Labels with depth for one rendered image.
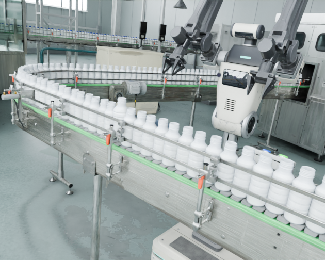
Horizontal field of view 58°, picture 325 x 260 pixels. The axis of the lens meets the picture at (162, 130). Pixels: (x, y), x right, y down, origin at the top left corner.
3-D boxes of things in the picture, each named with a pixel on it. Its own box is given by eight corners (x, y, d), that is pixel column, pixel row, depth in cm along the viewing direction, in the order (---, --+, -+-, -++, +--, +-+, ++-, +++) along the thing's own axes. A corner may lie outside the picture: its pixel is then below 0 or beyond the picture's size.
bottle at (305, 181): (307, 220, 86) (322, 169, 81) (302, 228, 81) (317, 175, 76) (286, 211, 89) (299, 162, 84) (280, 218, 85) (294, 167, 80)
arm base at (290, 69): (284, 51, 145) (275, 72, 144) (281, 42, 139) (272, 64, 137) (303, 53, 140) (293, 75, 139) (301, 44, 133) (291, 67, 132)
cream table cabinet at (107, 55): (143, 106, 631) (148, 49, 595) (157, 113, 582) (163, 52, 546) (93, 107, 574) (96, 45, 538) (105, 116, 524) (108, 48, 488)
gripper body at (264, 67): (272, 78, 116) (279, 61, 116) (248, 73, 121) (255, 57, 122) (275, 84, 121) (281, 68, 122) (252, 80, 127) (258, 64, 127)
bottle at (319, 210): (302, 227, 82) (317, 174, 77) (308, 218, 86) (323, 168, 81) (325, 238, 78) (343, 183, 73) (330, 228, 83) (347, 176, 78)
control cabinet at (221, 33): (220, 100, 792) (232, 26, 734) (233, 104, 752) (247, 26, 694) (196, 100, 749) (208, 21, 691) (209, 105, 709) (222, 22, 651)
